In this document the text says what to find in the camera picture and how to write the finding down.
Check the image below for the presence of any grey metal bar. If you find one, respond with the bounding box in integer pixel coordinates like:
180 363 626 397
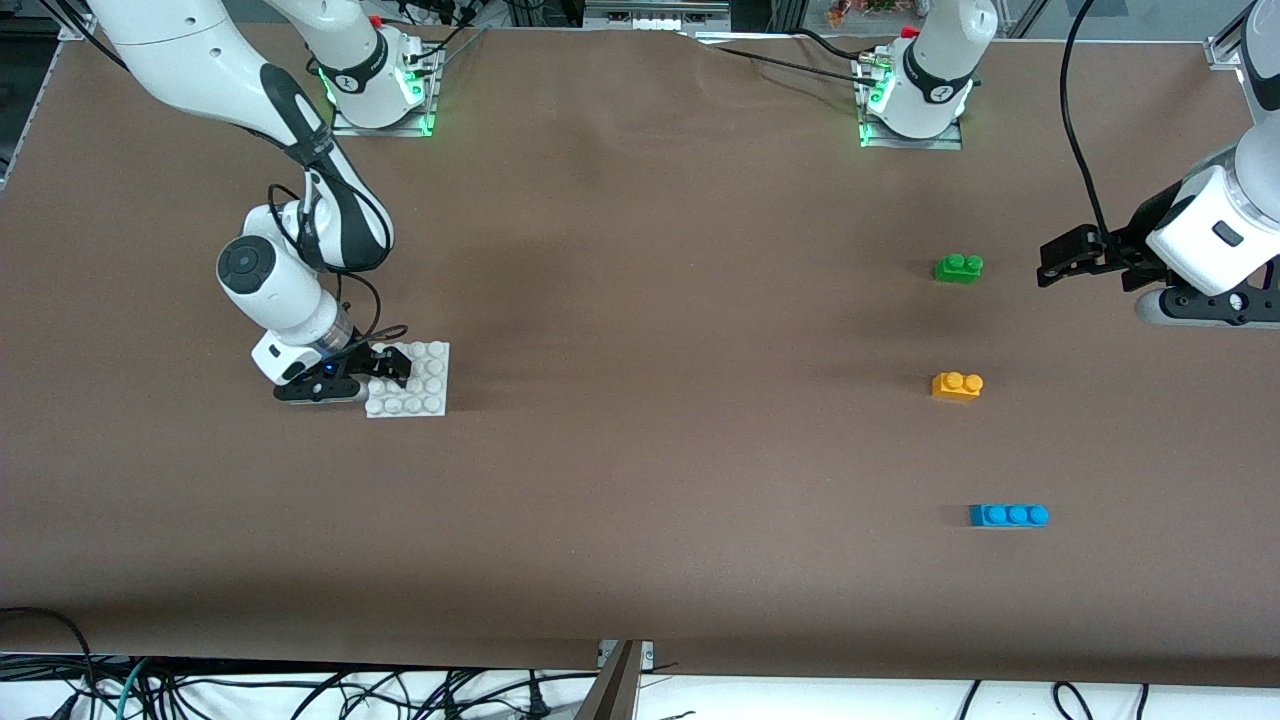
575 640 643 720

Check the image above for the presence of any blue three-stud block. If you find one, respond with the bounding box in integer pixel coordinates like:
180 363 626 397
968 503 1051 529

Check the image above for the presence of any teal floor cable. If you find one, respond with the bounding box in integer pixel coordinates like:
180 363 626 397
112 655 153 720

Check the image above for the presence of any aluminium frame rail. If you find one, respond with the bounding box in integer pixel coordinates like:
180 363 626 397
583 0 733 31

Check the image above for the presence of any black table cable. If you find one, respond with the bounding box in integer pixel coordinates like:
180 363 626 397
683 33 869 81
795 28 883 63

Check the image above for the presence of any white studded base plate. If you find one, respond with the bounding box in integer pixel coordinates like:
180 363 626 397
365 341 451 419

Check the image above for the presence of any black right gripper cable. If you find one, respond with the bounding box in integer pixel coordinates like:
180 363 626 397
335 270 409 353

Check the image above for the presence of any brown table cover sheet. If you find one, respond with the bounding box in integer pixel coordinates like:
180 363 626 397
0 18 1280 691

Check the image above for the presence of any black arm base cable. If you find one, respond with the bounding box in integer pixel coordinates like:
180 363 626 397
395 0 491 76

